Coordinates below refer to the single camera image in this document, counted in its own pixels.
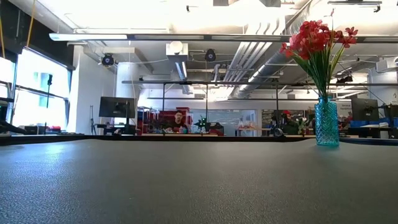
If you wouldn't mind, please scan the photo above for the red artificial flower bunch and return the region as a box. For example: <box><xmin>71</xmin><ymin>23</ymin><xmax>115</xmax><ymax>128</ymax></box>
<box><xmin>323</xmin><ymin>8</ymin><xmax>359</xmax><ymax>100</ymax></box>
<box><xmin>279</xmin><ymin>19</ymin><xmax>335</xmax><ymax>100</ymax></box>

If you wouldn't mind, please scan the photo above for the blue textured glass vase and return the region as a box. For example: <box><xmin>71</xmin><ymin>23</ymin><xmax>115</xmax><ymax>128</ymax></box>
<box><xmin>314</xmin><ymin>95</ymin><xmax>340</xmax><ymax>147</ymax></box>

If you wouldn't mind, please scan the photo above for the person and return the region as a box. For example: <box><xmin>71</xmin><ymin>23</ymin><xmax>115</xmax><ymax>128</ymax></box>
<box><xmin>167</xmin><ymin>109</ymin><xmax>191</xmax><ymax>134</ymax></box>
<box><xmin>275</xmin><ymin>109</ymin><xmax>300</xmax><ymax>136</ymax></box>

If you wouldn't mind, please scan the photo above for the red tool cabinet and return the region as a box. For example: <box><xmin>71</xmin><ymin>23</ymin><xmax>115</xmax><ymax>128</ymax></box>
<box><xmin>138</xmin><ymin>107</ymin><xmax>193</xmax><ymax>135</ymax></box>

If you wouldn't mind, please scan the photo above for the white ceiling light box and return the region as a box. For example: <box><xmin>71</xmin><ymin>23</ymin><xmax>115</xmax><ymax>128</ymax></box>
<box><xmin>165</xmin><ymin>40</ymin><xmax>189</xmax><ymax>62</ymax></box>

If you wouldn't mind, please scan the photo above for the black monitor on stand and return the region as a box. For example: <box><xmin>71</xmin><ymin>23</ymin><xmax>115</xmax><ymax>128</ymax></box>
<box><xmin>351</xmin><ymin>98</ymin><xmax>380</xmax><ymax>122</ymax></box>
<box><xmin>98</xmin><ymin>96</ymin><xmax>137</xmax><ymax>135</ymax></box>

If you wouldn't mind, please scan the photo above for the distant flower bunch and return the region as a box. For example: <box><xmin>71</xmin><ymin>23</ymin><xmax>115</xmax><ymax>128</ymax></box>
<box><xmin>295</xmin><ymin>116</ymin><xmax>310</xmax><ymax>135</ymax></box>

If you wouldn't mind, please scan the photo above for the black stand pole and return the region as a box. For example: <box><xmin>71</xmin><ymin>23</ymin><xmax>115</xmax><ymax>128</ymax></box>
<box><xmin>45</xmin><ymin>73</ymin><xmax>53</xmax><ymax>135</ymax></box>

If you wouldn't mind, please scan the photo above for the black overhead rail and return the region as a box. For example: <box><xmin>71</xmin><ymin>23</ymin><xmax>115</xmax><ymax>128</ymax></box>
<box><xmin>121</xmin><ymin>80</ymin><xmax>398</xmax><ymax>87</ymax></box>

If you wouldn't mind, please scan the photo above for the black metal table frame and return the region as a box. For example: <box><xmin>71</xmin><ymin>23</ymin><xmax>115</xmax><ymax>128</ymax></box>
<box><xmin>0</xmin><ymin>133</ymin><xmax>398</xmax><ymax>146</ymax></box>

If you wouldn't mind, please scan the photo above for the silver ventilation duct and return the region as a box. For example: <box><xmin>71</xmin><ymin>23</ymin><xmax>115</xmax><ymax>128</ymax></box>
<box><xmin>236</xmin><ymin>51</ymin><xmax>299</xmax><ymax>98</ymax></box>

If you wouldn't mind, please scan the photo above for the yellow cord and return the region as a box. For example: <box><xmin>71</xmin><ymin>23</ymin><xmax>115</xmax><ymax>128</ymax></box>
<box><xmin>25</xmin><ymin>0</ymin><xmax>35</xmax><ymax>48</ymax></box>

